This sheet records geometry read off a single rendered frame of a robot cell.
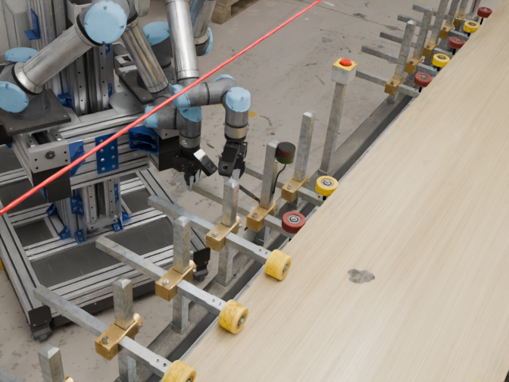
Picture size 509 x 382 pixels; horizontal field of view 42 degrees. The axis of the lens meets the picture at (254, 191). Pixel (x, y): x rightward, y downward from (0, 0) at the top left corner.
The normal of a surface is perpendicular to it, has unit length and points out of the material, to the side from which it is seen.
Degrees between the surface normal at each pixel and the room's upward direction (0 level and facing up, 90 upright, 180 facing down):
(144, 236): 0
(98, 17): 86
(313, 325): 0
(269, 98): 0
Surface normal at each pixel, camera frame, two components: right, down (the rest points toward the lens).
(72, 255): 0.08, -0.77
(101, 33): 0.12, 0.57
